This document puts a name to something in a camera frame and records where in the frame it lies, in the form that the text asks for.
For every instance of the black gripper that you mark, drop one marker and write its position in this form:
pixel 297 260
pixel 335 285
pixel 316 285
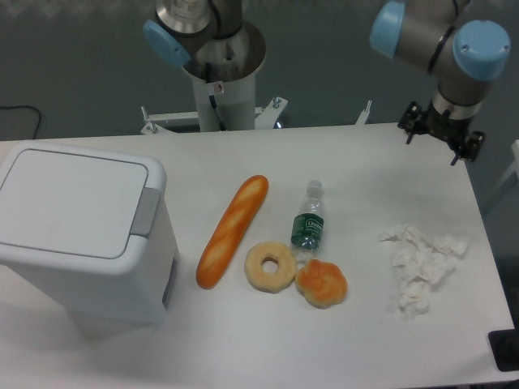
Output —
pixel 447 122

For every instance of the white push-lid trash can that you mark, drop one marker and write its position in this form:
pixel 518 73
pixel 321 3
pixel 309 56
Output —
pixel 89 228

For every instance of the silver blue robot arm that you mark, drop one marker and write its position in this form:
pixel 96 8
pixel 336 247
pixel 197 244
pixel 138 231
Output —
pixel 466 60

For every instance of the white furniture at right edge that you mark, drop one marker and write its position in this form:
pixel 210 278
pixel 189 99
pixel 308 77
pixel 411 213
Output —
pixel 507 181

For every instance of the crumpled white tissue paper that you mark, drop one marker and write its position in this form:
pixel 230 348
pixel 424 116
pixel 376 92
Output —
pixel 422 261

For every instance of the green label plastic bottle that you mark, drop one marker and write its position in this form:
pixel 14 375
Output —
pixel 308 224

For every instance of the golden knotted bread roll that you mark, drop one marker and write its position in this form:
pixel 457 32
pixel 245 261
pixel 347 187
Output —
pixel 321 283

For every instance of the orange baguette bread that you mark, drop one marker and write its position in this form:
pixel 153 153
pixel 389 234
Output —
pixel 230 230

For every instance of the black device at table edge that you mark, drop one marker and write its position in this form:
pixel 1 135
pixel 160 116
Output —
pixel 504 347

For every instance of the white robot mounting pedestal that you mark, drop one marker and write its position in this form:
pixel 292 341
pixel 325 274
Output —
pixel 223 77

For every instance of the pale ring donut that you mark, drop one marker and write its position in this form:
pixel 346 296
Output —
pixel 270 266

